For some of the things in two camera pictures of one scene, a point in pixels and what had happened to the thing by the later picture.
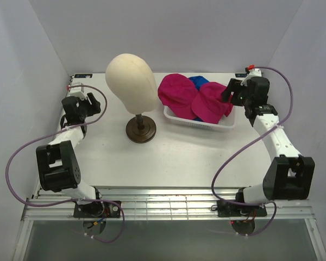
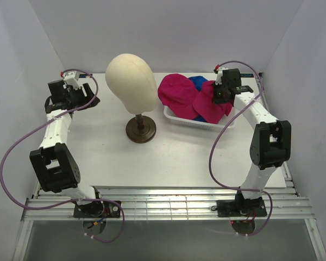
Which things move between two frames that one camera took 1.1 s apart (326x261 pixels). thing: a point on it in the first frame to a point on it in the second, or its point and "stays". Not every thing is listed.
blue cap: x=198 y=80 stays
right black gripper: x=233 y=86 to x=215 y=99
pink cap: x=207 y=104 stays
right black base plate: x=240 y=210 stays
